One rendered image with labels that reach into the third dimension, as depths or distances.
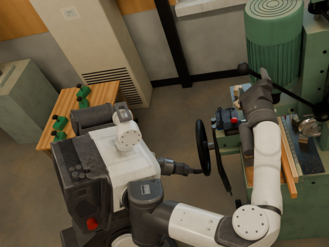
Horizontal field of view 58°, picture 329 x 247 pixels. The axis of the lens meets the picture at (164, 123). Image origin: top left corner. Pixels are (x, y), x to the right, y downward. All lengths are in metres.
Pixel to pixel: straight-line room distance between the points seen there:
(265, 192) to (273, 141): 0.14
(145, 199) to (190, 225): 0.13
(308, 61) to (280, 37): 0.16
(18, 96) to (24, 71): 0.25
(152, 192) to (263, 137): 0.32
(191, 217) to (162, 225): 0.08
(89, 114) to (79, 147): 0.17
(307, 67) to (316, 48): 0.08
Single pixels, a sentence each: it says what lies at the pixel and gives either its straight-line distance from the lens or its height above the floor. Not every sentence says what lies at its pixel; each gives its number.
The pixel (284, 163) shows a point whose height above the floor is 0.94.
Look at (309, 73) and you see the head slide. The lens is 1.15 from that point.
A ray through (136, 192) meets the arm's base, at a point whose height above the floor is 1.37.
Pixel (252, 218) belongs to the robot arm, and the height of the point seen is 1.38.
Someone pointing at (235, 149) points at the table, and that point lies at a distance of 1.41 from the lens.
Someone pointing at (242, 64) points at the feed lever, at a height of 1.41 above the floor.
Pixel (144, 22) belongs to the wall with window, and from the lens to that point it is 2.70.
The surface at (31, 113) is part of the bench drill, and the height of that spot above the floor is 0.40.
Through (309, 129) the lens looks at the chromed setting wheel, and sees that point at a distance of 1.28.
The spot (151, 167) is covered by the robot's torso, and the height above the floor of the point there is 1.32.
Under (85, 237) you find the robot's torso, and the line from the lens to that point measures 1.16.
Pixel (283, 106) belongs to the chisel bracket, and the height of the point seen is 1.06.
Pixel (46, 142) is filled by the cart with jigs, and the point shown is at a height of 0.53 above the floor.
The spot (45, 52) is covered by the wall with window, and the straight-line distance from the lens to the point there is 3.24.
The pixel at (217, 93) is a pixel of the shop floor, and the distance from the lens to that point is 2.88.
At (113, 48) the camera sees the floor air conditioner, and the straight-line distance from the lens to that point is 2.54.
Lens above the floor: 2.03
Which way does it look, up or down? 47 degrees down
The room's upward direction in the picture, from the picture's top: 24 degrees counter-clockwise
